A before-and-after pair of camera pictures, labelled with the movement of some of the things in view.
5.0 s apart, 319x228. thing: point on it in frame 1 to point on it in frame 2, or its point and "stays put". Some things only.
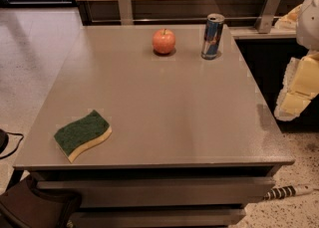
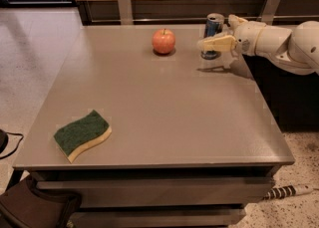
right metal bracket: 264,20 stays put
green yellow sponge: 81,134 stays put
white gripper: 309,23 to 251,37
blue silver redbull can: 212,36 stays put
